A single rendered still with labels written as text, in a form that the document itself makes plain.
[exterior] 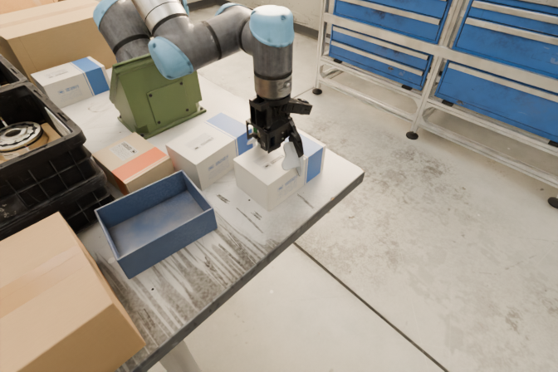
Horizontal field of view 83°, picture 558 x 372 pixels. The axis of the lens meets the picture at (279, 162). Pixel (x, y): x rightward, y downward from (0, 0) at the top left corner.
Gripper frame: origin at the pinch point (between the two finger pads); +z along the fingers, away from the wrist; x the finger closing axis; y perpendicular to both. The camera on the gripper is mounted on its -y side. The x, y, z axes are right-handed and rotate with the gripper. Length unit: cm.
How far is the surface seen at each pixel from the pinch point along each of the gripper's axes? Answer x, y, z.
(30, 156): -17.8, 42.9, -16.8
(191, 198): -10.2, 20.7, 5.7
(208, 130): -19.6, 7.6, -2.7
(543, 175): 55, -138, 64
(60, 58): -93, 21, -3
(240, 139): -11.9, 3.0, -1.7
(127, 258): -0.7, 39.3, -0.1
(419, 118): -14, -138, 62
